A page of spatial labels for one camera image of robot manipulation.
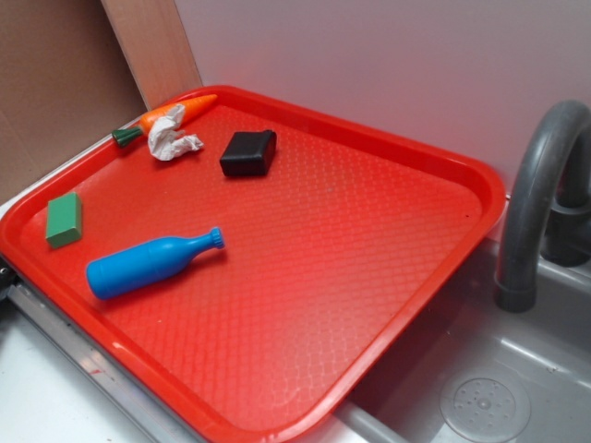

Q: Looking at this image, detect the green rectangular block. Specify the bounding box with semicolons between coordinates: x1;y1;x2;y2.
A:
45;192;82;249

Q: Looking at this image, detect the red plastic tray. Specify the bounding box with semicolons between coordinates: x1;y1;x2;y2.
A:
1;86;505;442

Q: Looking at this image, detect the grey plastic sink basin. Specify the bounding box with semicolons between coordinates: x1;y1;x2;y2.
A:
336;241;590;442

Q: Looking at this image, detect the crumpled white paper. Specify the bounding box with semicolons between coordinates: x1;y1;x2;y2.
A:
148;104;204;162

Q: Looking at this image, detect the black rectangular box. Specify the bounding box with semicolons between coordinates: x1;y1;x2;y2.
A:
220;130;277;177

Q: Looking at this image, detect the wooden board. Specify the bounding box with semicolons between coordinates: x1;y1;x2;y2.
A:
102;0;202;109

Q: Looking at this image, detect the brown cardboard panel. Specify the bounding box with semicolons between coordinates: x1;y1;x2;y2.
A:
1;1;146;202

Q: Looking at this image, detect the blue plastic bottle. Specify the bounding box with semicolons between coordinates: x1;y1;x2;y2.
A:
86;227;224;300

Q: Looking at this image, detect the grey toy faucet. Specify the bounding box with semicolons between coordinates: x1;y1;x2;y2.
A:
495;100;590;313

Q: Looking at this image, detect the orange toy carrot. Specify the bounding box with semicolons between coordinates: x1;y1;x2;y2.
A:
112;94;218;148

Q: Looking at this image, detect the metal rail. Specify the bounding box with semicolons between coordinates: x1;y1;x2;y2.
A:
1;262;201;442

